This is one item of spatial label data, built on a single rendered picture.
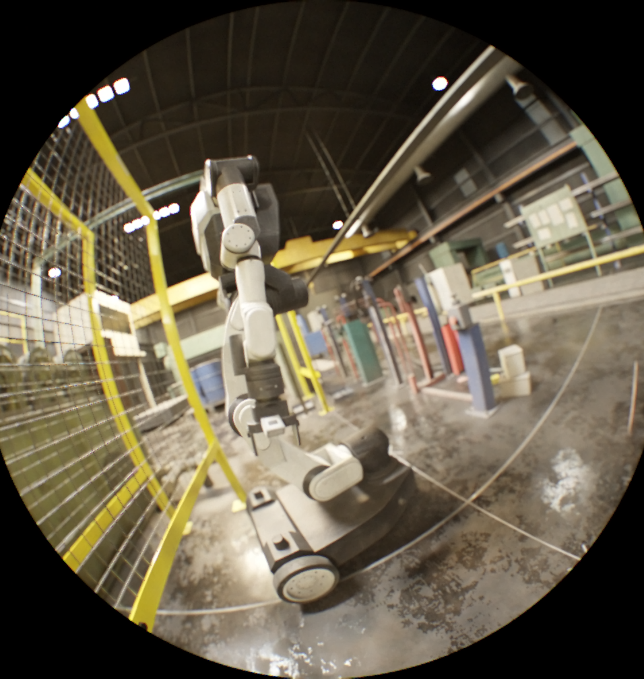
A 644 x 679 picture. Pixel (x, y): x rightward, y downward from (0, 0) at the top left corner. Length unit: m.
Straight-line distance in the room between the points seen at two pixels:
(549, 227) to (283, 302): 6.31
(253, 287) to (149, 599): 0.73
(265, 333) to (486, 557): 0.90
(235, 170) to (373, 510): 1.13
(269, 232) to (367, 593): 1.20
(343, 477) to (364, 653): 0.61
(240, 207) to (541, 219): 6.43
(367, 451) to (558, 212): 6.28
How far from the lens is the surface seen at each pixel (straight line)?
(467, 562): 0.88
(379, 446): 0.95
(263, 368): 0.53
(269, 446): 0.74
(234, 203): 0.68
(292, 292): 0.81
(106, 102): 11.24
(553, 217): 6.57
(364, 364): 2.91
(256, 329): 0.52
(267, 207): 0.90
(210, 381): 5.38
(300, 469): 0.85
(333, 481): 0.86
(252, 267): 0.59
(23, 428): 1.49
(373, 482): 0.99
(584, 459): 1.17
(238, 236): 0.59
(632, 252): 3.62
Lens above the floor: 0.77
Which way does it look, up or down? 1 degrees down
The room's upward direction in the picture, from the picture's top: 20 degrees counter-clockwise
